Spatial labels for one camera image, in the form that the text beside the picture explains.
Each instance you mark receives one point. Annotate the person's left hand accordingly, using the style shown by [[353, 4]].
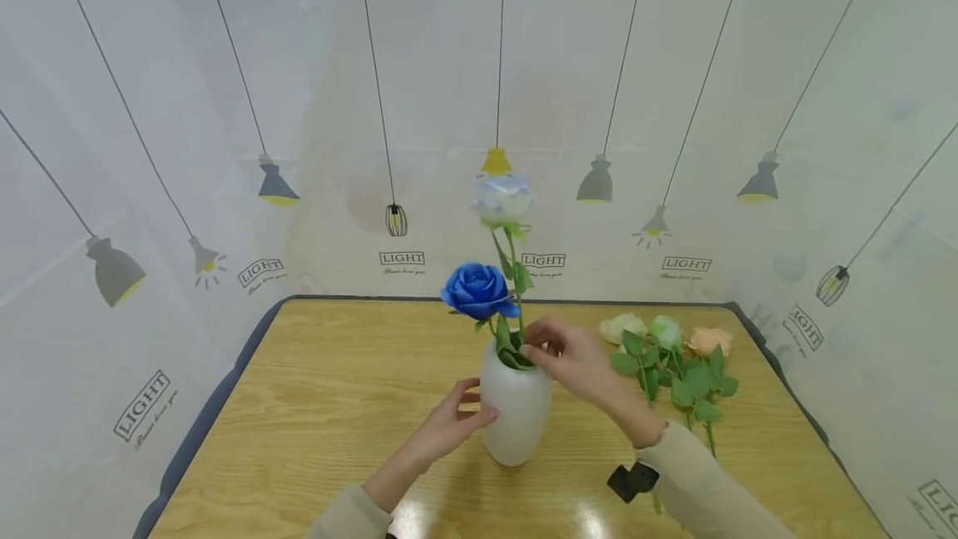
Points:
[[441, 435]]

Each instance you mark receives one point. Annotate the person's right hand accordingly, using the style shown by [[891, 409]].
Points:
[[587, 373]]

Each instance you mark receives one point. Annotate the person's left thumb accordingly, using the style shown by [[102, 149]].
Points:
[[483, 419]]

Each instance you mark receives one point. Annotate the person's right index finger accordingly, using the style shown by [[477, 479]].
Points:
[[540, 331]]

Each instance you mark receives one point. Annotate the person's left index finger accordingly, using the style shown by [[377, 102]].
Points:
[[468, 390]]

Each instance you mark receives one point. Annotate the person's right fingers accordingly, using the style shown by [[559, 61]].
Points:
[[565, 338]]

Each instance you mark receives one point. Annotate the person's right thumb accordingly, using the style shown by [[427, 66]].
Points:
[[540, 361]]

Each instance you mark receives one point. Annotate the white ceramic vase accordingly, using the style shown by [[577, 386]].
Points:
[[515, 414]]

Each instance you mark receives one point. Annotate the pale blue white artificial rose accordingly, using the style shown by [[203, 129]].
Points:
[[503, 200]]

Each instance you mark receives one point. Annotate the person's right forearm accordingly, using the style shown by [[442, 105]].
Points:
[[707, 485]]

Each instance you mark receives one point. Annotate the person's left forearm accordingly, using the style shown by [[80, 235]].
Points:
[[378, 493]]

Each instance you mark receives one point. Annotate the cream artificial rose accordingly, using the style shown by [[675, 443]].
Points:
[[621, 327]]

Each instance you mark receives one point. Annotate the pale green artificial rose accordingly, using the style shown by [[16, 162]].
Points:
[[665, 331]]

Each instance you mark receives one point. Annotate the peach artificial rose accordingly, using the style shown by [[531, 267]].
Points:
[[709, 341]]

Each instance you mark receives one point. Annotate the black wrist band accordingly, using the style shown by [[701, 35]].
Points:
[[632, 481]]

